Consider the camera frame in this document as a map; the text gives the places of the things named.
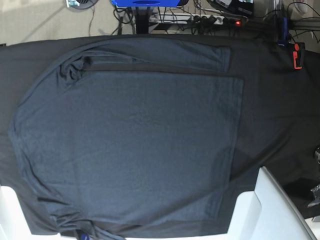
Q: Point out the dark blue-grey T-shirt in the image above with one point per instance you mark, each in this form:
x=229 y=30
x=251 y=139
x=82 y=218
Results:
x=132 y=139

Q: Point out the blue clamp at front edge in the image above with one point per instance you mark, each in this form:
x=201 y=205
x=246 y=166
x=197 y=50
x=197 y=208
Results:
x=80 y=235

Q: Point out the round black floor grommet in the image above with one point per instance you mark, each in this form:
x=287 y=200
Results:
x=80 y=4

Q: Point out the white foam block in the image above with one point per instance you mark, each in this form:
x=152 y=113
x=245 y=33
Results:
x=13 y=225
x=267 y=213

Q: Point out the black metal bracket right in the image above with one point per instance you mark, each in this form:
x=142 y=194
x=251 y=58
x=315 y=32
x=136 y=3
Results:
x=316 y=194

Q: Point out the white foam block right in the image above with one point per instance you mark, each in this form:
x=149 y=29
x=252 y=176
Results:
x=267 y=213

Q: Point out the black table stand column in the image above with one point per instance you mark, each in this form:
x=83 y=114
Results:
x=142 y=16

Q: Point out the blue clamp with black handle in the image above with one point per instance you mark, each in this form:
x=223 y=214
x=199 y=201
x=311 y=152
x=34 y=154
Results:
x=283 y=32

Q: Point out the red and black clamp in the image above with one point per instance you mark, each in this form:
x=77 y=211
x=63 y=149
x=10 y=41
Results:
x=298 y=54

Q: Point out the white foam block left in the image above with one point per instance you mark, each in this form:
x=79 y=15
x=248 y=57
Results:
x=13 y=225

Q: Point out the blue box on stand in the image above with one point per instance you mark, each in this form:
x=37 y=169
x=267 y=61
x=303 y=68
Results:
x=145 y=3

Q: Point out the white power strip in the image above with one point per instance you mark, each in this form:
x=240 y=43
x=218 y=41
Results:
x=183 y=18

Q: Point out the black table cloth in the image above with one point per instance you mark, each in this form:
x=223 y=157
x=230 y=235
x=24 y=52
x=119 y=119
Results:
x=279 y=124

